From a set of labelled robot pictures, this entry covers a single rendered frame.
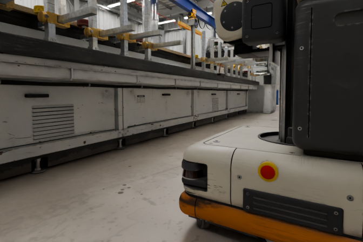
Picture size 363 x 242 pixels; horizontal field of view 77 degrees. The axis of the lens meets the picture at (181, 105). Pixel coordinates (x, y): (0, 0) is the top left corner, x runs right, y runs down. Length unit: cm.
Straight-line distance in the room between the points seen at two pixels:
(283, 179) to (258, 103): 481
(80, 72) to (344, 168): 125
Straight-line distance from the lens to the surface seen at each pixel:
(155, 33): 151
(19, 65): 126
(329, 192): 66
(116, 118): 187
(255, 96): 545
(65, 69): 135
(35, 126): 153
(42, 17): 131
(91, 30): 144
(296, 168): 66
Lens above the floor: 45
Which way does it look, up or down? 3 degrees down
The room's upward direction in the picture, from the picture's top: straight up
